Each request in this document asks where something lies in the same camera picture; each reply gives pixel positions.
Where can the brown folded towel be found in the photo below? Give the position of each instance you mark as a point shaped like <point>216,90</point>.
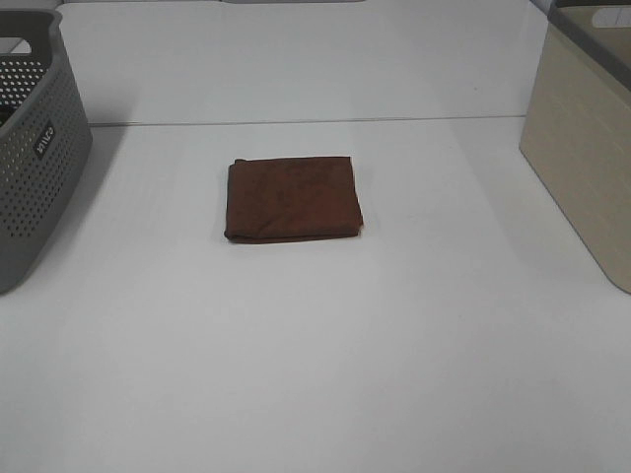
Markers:
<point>292,199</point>

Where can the beige plastic basket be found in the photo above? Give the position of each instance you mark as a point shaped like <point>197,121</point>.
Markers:
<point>576,136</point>

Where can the grey perforated plastic basket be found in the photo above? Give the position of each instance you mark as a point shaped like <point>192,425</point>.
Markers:
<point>45,139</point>

